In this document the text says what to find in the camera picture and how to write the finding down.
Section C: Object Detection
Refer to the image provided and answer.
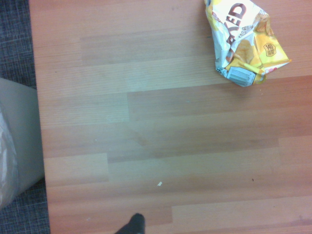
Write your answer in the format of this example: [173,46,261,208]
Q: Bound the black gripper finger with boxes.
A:
[114,213,146,234]

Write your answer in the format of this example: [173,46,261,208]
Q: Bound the yellow white chip bag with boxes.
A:
[204,0,293,87]

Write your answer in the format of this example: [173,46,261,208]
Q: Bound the clear plastic bin liner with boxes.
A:
[0,102,19,208]

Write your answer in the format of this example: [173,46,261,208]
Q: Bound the white plastic trash bin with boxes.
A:
[0,77,46,211]

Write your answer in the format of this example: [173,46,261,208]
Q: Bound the reddish wooden coffee table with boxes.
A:
[28,0,312,234]

